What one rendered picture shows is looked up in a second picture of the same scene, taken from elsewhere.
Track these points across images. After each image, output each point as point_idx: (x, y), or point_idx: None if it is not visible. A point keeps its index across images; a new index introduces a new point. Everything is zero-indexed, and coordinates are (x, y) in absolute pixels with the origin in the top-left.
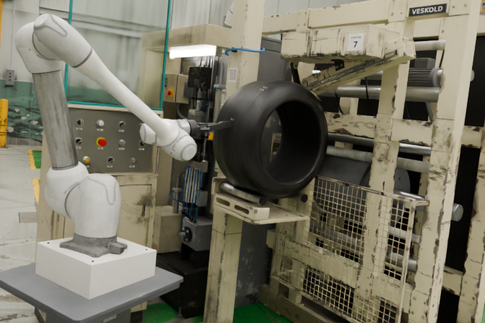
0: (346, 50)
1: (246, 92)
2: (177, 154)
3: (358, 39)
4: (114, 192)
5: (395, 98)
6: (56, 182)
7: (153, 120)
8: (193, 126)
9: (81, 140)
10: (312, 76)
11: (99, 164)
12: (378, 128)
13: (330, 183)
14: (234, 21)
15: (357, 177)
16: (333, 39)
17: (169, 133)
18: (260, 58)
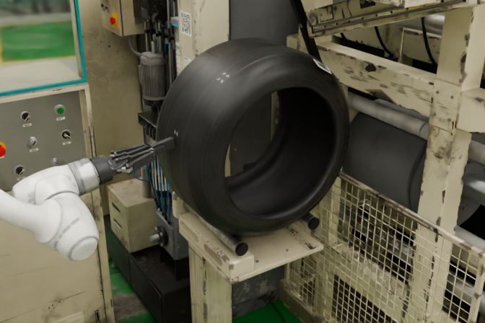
0: None
1: (197, 81)
2: (63, 256)
3: None
4: None
5: (465, 58)
6: None
7: (8, 215)
8: (103, 171)
9: None
10: (323, 9)
11: (3, 179)
12: (437, 104)
13: (366, 161)
14: None
15: (407, 160)
16: None
17: (44, 225)
18: None
